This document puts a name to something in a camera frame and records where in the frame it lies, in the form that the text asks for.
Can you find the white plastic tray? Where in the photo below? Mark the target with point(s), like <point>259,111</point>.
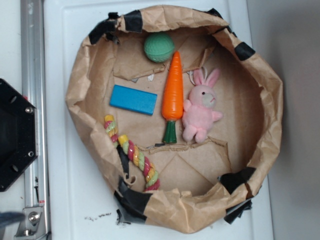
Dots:
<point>81,204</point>

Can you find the multicolour braided rope toy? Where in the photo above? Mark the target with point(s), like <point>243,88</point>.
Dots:
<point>134,154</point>

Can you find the green foam ball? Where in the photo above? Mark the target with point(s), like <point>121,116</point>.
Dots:
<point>159,47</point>

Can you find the pink plush bunny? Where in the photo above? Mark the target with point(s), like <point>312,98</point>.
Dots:
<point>199,115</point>

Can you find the orange plastic toy carrot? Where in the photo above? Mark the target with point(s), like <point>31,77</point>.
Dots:
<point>173,99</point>

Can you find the aluminium extrusion rail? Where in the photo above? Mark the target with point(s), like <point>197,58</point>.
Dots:
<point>37,223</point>

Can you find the blue wooden block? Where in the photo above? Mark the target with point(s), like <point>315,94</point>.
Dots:
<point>133,100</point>

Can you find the brown paper bag bin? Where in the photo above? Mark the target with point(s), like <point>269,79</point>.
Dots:
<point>200,183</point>

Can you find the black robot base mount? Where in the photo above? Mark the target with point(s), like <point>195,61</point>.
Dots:
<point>17,135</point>

